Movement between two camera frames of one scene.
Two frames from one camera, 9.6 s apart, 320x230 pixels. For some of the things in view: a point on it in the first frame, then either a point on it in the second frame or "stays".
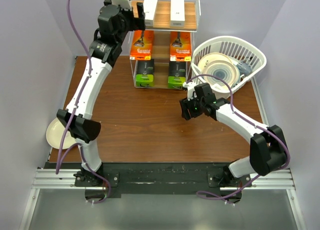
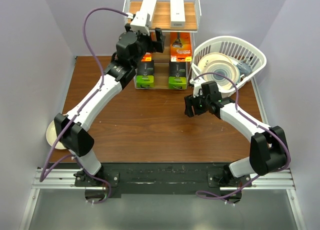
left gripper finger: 139,23 → 157,46
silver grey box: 177,11 stays
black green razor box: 177,74 stays
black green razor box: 145,77 stays
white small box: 150,3 stays
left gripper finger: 141,14 → 160,38
